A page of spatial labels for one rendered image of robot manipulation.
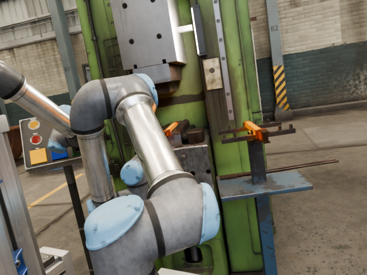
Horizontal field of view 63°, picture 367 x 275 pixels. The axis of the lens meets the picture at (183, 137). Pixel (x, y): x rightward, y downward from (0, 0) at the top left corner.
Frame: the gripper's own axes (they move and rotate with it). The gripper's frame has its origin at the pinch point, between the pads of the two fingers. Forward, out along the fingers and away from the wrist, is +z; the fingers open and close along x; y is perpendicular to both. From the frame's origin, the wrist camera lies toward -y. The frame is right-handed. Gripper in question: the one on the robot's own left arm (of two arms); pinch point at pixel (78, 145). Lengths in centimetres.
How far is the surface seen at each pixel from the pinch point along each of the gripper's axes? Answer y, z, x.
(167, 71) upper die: 24, -18, -52
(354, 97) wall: 125, 369, -573
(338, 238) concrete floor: -90, 50, -155
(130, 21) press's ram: 51, -27, -39
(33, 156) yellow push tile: 0.4, 2.5, 22.5
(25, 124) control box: 19.3, 3.2, 24.0
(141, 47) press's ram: 39, -22, -42
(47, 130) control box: 13.3, 3.3, 14.2
